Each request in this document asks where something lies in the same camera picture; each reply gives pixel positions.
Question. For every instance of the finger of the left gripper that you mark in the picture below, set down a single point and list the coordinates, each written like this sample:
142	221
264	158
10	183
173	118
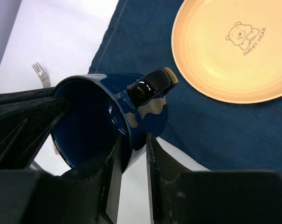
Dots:
26	120

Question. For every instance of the pink handled fork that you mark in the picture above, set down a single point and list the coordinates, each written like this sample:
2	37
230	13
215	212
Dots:
42	74

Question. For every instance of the dark blue mug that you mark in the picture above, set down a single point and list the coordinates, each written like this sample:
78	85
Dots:
104	106

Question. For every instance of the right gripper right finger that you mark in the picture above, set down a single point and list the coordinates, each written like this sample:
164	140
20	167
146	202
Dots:
178	195

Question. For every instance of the tan wooden plate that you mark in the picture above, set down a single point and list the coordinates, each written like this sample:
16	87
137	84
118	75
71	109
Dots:
230	50

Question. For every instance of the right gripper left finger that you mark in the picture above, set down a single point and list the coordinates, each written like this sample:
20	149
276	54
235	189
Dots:
87	194

